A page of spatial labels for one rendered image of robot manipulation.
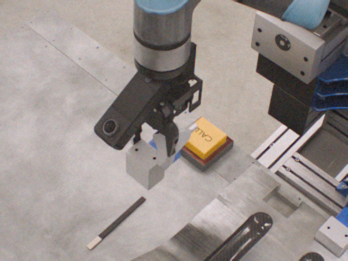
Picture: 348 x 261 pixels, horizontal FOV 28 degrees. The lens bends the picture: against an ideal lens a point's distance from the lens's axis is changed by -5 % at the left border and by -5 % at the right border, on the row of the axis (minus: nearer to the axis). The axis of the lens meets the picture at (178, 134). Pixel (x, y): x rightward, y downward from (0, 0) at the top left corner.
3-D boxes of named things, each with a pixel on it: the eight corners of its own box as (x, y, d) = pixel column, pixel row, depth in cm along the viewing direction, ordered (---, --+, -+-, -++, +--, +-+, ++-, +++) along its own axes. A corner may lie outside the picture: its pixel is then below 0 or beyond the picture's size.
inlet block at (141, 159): (183, 127, 121) (184, 105, 117) (205, 144, 119) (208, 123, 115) (125, 172, 114) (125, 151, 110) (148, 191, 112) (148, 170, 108)
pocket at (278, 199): (276, 196, 119) (279, 183, 116) (299, 214, 117) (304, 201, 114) (258, 212, 117) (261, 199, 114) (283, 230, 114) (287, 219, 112)
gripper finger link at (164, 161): (200, 159, 111) (193, 112, 105) (173, 181, 109) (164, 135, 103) (185, 150, 113) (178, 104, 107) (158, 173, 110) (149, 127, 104)
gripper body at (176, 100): (202, 109, 107) (207, 50, 97) (160, 141, 102) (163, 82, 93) (164, 81, 110) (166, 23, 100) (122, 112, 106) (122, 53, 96)
